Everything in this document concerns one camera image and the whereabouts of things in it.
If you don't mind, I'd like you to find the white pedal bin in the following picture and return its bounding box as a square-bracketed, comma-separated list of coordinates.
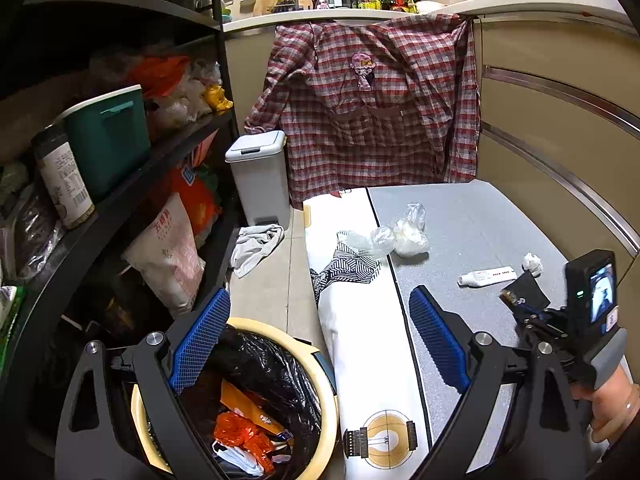
[225, 130, 291, 228]

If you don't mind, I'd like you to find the beige kitchen cabinet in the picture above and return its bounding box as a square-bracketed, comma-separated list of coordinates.
[472, 15, 640, 261]

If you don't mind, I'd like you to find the red plaid shirt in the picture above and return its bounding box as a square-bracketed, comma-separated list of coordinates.
[244, 14, 482, 208]

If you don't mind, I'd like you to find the person's right hand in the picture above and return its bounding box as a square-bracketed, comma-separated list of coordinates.
[571, 369, 640, 444]

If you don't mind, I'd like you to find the white printed cloth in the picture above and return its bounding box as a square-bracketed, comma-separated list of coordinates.
[302, 187, 436, 480]

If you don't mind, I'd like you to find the orange plastic bag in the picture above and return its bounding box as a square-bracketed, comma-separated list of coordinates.
[127, 56, 191, 98]

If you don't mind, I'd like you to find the white plastic bags bundle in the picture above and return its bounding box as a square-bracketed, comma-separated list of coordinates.
[147, 60, 223, 126]

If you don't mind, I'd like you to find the orange printed sack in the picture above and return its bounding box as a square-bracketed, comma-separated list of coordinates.
[165, 155, 222, 248]

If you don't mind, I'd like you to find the white rice sack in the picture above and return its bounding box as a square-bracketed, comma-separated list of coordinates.
[122, 192, 206, 317]

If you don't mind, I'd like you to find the white labelled canister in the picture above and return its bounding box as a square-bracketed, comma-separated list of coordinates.
[31, 125, 96, 230]

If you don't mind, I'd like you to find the white kitchen counter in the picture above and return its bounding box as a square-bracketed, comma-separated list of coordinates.
[222, 0, 640, 36]

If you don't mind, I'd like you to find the round beige trash bin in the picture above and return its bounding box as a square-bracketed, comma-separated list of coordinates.
[131, 316, 339, 480]

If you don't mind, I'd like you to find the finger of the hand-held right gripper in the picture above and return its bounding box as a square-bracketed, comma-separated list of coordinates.
[520, 315, 556, 342]
[501, 289, 568, 318]

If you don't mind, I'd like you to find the green packet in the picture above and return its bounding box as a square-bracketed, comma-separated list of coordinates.
[0, 285, 26, 341]

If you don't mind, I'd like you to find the clear crumpled plastic bag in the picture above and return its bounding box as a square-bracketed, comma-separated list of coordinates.
[392, 202, 430, 256]

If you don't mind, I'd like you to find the teal storage box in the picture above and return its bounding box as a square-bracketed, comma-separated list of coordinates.
[59, 85, 152, 201]

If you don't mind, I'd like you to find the black metal shelf rack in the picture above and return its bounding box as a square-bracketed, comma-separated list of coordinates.
[0, 0, 246, 480]

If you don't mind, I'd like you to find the black square wrapper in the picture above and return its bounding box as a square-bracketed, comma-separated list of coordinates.
[500, 270, 551, 311]

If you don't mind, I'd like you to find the red and clear plastic wrapper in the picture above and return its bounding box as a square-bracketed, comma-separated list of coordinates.
[212, 411, 276, 477]

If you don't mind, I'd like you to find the white tube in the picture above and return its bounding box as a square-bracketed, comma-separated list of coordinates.
[458, 266, 518, 288]

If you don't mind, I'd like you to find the black bin liner bag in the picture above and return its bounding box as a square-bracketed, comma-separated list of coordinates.
[175, 325, 323, 480]

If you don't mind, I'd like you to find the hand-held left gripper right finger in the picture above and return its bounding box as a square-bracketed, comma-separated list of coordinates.
[409, 285, 593, 480]

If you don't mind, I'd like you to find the dark food packet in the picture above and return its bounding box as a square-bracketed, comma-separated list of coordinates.
[0, 187, 66, 281]

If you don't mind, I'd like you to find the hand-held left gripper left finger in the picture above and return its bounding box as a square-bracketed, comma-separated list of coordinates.
[54, 287, 232, 480]

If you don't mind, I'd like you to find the crumpled clear plastic wrap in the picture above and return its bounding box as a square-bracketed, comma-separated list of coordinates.
[370, 225, 397, 259]

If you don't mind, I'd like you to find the white floor rag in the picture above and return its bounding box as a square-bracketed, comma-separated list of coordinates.
[230, 223, 285, 279]

